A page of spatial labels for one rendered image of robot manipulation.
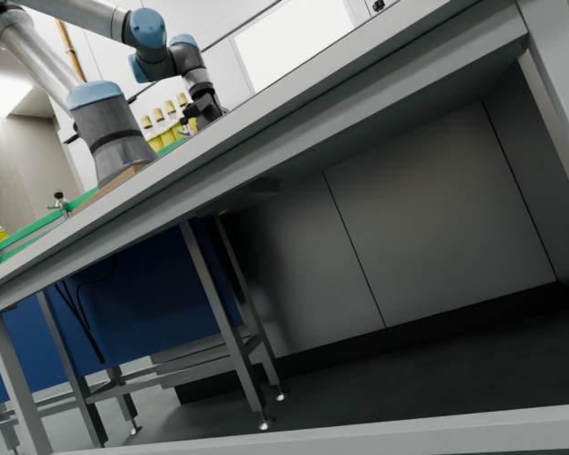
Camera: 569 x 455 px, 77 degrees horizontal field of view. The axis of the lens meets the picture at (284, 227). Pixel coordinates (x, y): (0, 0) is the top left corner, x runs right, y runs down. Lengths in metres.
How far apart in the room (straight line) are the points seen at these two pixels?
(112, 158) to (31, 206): 6.46
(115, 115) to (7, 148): 6.82
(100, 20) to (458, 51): 0.75
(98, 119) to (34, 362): 1.27
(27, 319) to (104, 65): 1.13
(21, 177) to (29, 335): 5.69
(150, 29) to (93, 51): 1.02
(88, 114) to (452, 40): 0.67
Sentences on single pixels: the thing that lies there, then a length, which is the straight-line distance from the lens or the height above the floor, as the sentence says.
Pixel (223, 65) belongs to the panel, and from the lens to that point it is 1.50.
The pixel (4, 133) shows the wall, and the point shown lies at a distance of 7.72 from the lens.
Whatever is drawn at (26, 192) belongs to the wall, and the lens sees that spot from 7.31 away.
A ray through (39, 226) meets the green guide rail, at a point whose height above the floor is 0.94.
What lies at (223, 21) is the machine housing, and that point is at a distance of 1.57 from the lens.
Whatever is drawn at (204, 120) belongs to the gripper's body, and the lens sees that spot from 1.03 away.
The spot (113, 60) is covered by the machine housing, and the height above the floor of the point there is 1.53.
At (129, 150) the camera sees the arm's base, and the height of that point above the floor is 0.83.
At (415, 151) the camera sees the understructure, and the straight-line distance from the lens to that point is 1.30.
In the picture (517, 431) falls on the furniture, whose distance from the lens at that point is 0.62.
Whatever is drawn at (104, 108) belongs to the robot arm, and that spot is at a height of 0.92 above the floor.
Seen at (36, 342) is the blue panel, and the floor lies 0.52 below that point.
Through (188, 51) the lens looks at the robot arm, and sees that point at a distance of 1.10.
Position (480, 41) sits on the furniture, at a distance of 0.53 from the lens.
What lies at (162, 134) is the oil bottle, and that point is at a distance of 1.42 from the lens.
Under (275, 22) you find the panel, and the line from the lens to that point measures 1.47.
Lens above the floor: 0.54
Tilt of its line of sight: 2 degrees up
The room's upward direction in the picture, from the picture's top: 22 degrees counter-clockwise
